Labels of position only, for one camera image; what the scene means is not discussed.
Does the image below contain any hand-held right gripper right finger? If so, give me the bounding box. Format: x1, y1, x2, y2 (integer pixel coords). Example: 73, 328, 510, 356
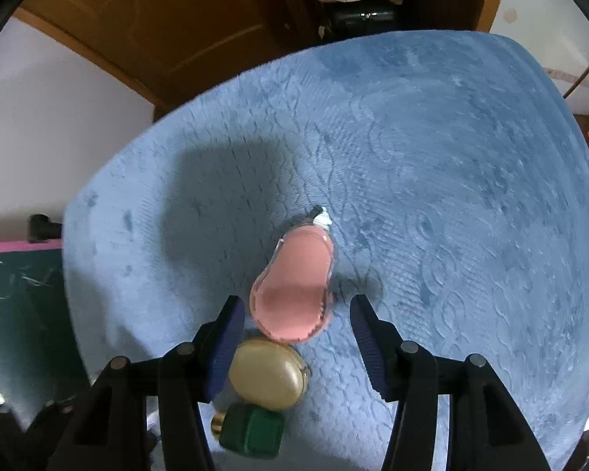
348, 294, 553, 471

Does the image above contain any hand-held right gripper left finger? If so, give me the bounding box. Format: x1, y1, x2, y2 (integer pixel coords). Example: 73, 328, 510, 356
46, 295, 247, 471

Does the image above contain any pink pouch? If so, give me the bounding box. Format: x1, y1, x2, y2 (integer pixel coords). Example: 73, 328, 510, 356
249, 206, 337, 344

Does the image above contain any gold round compact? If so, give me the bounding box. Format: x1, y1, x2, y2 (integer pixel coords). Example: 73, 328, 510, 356
228, 338, 309, 410

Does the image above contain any green bottle with gold cap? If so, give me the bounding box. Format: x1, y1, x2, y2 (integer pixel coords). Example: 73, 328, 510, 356
211, 403, 285, 459

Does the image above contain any blue plush blanket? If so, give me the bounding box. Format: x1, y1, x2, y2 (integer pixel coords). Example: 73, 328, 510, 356
61, 29, 589, 471

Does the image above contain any pink-framed chalkboard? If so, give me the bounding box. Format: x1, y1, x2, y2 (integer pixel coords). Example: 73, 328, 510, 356
0, 240, 91, 433

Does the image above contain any black clip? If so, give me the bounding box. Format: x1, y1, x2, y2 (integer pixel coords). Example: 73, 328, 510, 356
28, 213, 64, 243

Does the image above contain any wooden door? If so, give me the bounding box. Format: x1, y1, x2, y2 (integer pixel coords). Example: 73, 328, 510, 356
17, 0, 325, 119

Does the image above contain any white wardrobe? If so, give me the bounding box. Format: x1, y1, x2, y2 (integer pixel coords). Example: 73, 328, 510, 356
491, 0, 589, 116

